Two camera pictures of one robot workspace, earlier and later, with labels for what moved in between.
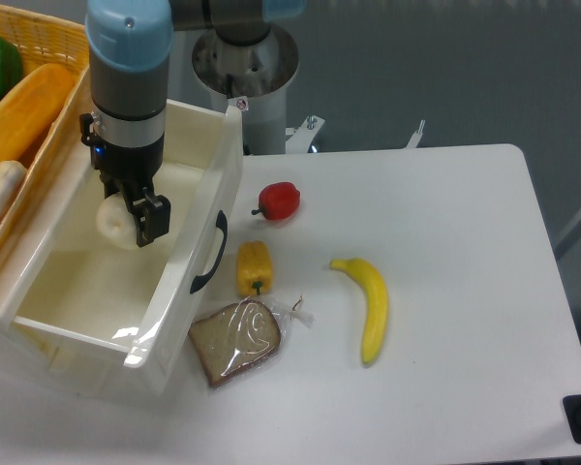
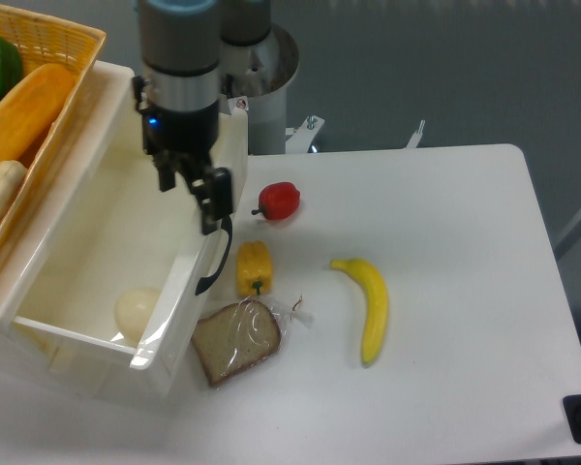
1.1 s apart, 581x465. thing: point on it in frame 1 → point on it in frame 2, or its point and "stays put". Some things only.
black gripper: (132, 166) → (187, 139)
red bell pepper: (278, 201) stays put
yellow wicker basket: (45, 40) stays put
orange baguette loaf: (14, 126) stays put
